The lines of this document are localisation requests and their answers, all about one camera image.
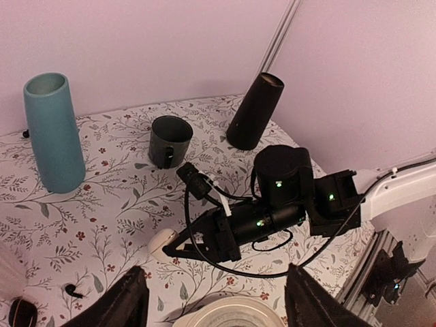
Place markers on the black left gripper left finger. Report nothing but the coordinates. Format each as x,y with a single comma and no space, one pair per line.
126,303

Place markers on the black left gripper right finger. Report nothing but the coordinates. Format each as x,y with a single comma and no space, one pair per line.
307,303

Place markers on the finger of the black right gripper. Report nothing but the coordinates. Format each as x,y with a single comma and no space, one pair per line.
188,252
200,227

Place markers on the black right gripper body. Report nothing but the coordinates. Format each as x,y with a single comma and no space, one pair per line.
289,195

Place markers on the white earbud charging case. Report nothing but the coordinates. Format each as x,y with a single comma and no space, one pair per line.
161,239

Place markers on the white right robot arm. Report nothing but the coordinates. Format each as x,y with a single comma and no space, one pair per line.
393,188

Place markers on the small black earbud case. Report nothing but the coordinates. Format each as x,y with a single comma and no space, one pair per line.
22,313

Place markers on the black earbud on table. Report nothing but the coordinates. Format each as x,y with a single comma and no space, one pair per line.
70,289

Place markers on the black tall cylinder vase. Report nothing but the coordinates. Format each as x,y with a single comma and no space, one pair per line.
254,112

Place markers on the swirl patterned ceramic plate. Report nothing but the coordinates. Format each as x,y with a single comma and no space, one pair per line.
232,311

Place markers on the dark grey mug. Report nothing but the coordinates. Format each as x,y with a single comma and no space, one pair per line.
169,141

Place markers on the teal tall vase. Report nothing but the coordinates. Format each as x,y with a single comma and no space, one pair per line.
53,132

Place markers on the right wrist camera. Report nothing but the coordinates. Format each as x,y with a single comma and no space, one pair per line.
199,185

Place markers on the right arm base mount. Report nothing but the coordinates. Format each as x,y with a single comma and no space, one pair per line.
387,274

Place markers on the right aluminium frame post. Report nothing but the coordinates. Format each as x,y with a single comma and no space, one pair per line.
279,36

